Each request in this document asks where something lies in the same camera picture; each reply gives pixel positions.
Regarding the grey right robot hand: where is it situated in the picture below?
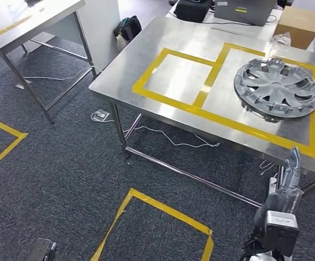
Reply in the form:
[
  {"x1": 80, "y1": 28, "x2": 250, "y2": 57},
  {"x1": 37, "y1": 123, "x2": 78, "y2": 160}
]
[{"x1": 254, "y1": 147, "x2": 304, "y2": 231}]

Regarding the grey plastic wheel hubcap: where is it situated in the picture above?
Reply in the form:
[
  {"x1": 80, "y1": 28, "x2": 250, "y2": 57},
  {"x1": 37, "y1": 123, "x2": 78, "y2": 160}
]
[{"x1": 234, "y1": 57, "x2": 315, "y2": 123}]

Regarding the white power strip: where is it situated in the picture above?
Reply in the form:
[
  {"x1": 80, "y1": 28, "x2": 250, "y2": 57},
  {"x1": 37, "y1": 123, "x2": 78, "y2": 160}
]
[{"x1": 268, "y1": 176, "x2": 278, "y2": 198}]

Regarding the clear plastic bag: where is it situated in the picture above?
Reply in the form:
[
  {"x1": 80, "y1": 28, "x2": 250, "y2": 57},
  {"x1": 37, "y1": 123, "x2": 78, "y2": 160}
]
[{"x1": 268, "y1": 32, "x2": 292, "y2": 51}]

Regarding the white office desk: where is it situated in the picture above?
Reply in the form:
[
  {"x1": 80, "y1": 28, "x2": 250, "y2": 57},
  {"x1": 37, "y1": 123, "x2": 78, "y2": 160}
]
[{"x1": 165, "y1": 2, "x2": 314, "y2": 52}]

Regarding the brown cardboard box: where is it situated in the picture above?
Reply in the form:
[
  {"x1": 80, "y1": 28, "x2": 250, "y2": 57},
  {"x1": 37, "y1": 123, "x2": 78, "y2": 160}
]
[{"x1": 273, "y1": 6, "x2": 315, "y2": 51}]

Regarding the grey laptop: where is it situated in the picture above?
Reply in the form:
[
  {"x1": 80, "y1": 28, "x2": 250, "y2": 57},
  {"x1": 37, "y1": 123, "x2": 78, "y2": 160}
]
[{"x1": 214, "y1": 0, "x2": 277, "y2": 27}]

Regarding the black carry case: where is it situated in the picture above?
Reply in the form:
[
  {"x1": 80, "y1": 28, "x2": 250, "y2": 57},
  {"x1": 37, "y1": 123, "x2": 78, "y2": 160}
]
[{"x1": 173, "y1": 0, "x2": 212, "y2": 23}]

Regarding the white plug adapter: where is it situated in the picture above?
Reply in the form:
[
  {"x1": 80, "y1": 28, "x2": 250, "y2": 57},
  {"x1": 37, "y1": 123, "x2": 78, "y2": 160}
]
[
  {"x1": 16, "y1": 79, "x2": 33, "y2": 90},
  {"x1": 91, "y1": 109, "x2": 110, "y2": 122}
]

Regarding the black backpack with pompom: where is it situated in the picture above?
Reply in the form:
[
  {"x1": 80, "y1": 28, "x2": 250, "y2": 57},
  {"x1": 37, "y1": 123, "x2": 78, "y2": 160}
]
[{"x1": 113, "y1": 15, "x2": 142, "y2": 51}]

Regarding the tilted white desk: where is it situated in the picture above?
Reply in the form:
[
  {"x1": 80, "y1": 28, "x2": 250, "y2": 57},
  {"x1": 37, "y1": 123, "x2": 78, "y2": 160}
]
[{"x1": 24, "y1": 0, "x2": 121, "y2": 73}]

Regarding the steel table with chrome legs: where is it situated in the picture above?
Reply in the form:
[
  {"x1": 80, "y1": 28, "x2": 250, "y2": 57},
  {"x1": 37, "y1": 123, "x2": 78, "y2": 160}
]
[{"x1": 0, "y1": 0, "x2": 99, "y2": 125}]

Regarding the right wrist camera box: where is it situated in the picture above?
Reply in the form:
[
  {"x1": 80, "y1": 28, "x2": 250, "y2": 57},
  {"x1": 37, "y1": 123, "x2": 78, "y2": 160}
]
[{"x1": 263, "y1": 210, "x2": 300, "y2": 257}]

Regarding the chrome workbench frame bar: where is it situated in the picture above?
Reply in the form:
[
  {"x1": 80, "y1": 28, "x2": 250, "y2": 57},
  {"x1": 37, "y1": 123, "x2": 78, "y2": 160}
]
[{"x1": 109, "y1": 102, "x2": 315, "y2": 210}]

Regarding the white cable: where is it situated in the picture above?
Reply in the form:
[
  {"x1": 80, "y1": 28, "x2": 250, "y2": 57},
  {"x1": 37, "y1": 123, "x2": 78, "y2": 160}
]
[
  {"x1": 90, "y1": 111, "x2": 221, "y2": 148},
  {"x1": 23, "y1": 66, "x2": 101, "y2": 82}
]

